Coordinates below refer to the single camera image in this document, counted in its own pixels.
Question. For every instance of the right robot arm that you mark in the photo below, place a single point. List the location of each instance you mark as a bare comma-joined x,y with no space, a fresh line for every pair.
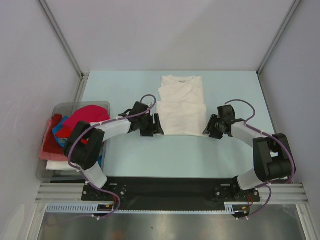
272,158

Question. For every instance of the right aluminium frame post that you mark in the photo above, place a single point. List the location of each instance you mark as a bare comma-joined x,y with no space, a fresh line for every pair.
279,35

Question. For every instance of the pink folded t-shirt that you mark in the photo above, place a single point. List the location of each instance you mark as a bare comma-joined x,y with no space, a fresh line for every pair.
43,155

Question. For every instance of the white t-shirt with red print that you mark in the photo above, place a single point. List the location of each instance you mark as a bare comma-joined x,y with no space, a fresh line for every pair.
182,110

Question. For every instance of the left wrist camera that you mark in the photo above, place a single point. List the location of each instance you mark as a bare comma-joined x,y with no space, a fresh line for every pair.
149,104

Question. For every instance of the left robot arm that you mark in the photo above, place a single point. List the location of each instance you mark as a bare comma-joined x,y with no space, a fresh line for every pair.
83,147

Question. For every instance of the white slotted cable duct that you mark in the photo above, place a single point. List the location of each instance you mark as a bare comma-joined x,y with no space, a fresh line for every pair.
106,208

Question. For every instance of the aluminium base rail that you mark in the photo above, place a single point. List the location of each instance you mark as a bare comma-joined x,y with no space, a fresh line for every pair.
62,215

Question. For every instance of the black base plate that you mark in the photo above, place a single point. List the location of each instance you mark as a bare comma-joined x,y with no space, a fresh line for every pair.
169,193

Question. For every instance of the clear plastic bin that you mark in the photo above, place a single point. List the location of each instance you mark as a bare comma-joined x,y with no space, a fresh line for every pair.
65,109

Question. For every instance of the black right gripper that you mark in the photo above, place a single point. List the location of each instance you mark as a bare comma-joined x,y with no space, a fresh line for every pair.
215,127

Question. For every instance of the magenta t-shirt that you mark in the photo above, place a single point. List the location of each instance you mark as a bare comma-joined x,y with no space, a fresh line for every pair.
88,114

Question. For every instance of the dark red folded t-shirt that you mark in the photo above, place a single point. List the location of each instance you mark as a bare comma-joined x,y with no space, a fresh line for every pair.
50,144

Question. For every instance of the left aluminium frame post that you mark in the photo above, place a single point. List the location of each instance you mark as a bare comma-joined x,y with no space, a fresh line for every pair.
82,76

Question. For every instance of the white folded t-shirt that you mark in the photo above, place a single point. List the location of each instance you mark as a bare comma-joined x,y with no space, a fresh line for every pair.
59,166

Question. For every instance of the blue t-shirt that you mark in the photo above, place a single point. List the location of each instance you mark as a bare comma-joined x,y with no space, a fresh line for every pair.
63,130

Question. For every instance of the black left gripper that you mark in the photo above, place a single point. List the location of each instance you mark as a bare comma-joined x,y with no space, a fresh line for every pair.
155,128

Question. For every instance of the aluminium frame post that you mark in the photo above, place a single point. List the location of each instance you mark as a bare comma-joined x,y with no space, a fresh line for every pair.
82,76
279,35

